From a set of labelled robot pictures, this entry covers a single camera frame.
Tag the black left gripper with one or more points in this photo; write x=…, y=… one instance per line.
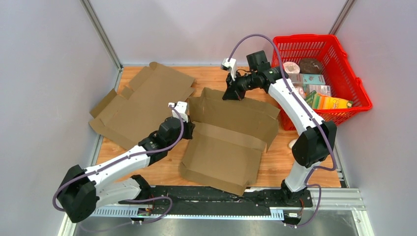
x=189, y=126

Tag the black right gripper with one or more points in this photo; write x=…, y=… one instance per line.
x=232, y=92

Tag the brown cardboard box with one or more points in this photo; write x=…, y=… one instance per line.
x=228, y=140

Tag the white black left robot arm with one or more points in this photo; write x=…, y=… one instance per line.
x=83, y=190

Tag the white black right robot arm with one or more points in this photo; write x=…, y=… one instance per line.
x=316, y=137

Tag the teal product box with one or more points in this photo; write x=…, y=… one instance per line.
x=307, y=79

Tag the pink white product box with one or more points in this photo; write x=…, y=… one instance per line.
x=319, y=89

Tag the green product box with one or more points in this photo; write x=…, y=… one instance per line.
x=310, y=97

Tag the orange yellow product box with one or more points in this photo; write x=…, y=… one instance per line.
x=321, y=102

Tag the flat brown cardboard sheet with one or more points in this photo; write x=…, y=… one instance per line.
x=127, y=117

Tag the white round container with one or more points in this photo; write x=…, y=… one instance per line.
x=291, y=67

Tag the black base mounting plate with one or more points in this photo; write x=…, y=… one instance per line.
x=203, y=200

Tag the white egg-shaped object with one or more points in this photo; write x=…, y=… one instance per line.
x=292, y=143

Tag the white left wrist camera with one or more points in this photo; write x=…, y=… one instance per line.
x=179, y=110

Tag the aluminium rail frame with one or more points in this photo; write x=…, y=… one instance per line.
x=325, y=212

